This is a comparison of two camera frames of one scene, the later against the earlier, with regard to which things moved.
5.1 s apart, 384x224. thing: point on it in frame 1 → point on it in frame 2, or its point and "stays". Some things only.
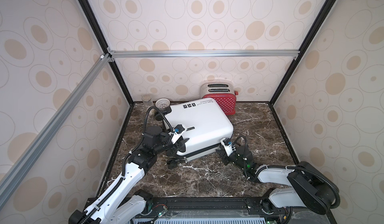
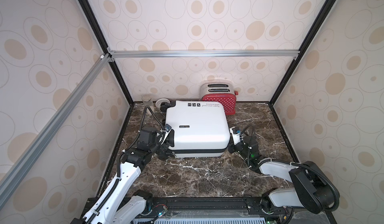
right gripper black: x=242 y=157 → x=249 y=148
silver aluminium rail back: x=203 y=53 stays
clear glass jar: x=147 y=99 stays
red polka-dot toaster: x=223 y=92 stays
